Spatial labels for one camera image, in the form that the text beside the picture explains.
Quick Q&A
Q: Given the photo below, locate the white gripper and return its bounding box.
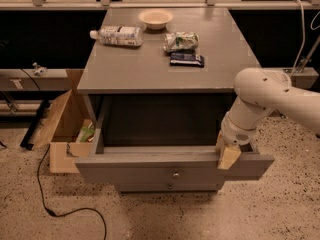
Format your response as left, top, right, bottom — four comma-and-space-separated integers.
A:
215, 114, 256, 170

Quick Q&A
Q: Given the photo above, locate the grey top drawer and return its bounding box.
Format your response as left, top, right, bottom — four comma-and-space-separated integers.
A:
75, 123, 276, 186

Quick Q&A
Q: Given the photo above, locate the grey drawer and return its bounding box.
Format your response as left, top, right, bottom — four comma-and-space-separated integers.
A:
115, 183, 223, 193
75, 123, 276, 186

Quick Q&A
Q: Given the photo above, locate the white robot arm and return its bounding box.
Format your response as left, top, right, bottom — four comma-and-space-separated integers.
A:
216, 68, 320, 170

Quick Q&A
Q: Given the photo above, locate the grey drawer cabinet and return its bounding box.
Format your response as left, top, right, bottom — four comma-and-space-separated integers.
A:
77, 7, 262, 194

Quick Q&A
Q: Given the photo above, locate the grey bottom drawer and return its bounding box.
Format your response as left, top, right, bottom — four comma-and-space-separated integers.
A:
115, 183, 223, 193

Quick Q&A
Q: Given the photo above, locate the open cardboard box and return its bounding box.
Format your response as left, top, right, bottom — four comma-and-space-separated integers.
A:
33, 70, 92, 174

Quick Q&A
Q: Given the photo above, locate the dark blue snack packet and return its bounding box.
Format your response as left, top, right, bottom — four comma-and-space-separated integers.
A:
170, 53, 205, 68

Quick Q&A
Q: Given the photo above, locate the green white snack bag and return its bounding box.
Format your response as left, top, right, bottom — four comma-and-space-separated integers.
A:
164, 32, 199, 53

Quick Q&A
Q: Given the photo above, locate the green item in box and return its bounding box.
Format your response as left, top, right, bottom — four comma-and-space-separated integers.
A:
76, 123, 95, 143

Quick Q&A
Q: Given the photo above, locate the white bowl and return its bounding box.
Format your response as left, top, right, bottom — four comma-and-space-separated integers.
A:
138, 9, 173, 30

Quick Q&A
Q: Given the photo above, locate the clear plastic water bottle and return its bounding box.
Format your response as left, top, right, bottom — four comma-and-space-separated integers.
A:
89, 26, 143, 47

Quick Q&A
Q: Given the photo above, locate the small crumpled plastic object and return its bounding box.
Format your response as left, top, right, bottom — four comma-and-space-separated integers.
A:
32, 62, 47, 77

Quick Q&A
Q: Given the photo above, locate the white hanging cable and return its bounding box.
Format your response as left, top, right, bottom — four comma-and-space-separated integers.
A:
287, 0, 307, 78

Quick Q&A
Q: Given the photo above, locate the black floor cable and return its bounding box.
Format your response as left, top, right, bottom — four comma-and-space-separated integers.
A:
0, 67, 108, 240

